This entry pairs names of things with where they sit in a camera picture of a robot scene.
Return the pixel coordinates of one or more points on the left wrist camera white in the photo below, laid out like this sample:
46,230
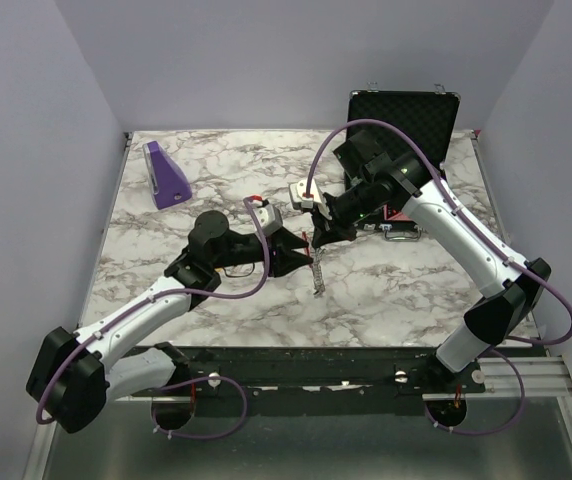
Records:
269,217

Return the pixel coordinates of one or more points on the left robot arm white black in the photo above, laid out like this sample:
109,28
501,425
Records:
70,375

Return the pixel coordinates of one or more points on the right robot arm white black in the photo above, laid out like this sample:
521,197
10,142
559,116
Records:
510,284

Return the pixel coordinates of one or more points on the right aluminium rail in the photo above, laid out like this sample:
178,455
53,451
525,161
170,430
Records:
494,378

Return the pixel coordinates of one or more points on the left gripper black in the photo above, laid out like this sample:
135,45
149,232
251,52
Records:
286,260

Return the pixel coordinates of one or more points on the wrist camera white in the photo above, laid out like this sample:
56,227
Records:
269,217
307,200

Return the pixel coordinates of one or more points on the black mounting base plate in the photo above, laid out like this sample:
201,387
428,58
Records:
222,382

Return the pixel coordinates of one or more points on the purple plastic object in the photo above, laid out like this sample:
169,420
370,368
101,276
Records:
168,184

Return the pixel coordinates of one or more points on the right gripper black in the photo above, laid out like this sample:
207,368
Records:
336,230

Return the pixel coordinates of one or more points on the red handled metal key holder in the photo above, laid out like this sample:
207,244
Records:
316,268

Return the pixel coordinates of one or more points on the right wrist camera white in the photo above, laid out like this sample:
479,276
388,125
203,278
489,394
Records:
307,200

